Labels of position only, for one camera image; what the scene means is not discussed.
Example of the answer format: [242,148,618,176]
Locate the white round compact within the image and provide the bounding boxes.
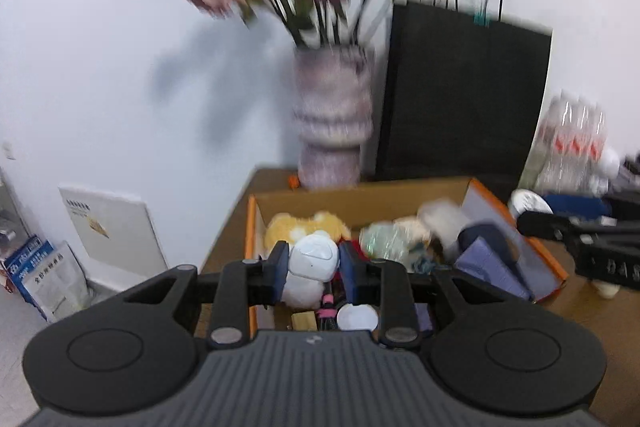
[336,304,379,332]

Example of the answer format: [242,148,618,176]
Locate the blue white cartons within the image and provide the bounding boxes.
[2,234,90,324]

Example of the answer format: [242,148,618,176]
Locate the white leaning board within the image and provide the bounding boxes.
[59,184,169,279]

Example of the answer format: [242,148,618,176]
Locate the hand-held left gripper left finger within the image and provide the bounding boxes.
[122,242,291,350]

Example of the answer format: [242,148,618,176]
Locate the red orange cardboard box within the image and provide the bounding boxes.
[244,177,571,343]

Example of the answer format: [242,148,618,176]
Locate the small yellow box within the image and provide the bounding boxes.
[291,311,317,333]

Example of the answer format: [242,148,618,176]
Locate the black paper bag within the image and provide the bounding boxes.
[375,0,553,188]

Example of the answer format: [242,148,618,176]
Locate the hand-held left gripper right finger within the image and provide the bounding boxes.
[340,242,506,350]

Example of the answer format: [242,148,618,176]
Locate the white round disc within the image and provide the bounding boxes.
[509,188,554,217]

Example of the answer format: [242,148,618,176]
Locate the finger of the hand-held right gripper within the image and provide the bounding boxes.
[542,193,613,219]
[516,211,601,253]

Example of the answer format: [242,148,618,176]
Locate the red label water bottle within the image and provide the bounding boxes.
[570,99,609,194]
[536,96,576,192]

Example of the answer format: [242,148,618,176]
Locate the grey mottled vase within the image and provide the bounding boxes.
[292,46,376,190]

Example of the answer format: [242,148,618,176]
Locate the white rounded case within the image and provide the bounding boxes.
[287,231,341,283]

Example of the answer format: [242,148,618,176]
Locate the navy cloth roll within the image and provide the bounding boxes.
[457,224,522,269]

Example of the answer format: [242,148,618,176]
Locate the black coiled cables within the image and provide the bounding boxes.
[317,277,351,333]

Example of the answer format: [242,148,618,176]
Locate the yellow plush toy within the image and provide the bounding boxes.
[264,211,352,253]

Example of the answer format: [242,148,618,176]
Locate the clear plastic box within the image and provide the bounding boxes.
[417,201,472,254]

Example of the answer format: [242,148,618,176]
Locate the purple box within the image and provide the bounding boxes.
[454,237,534,304]

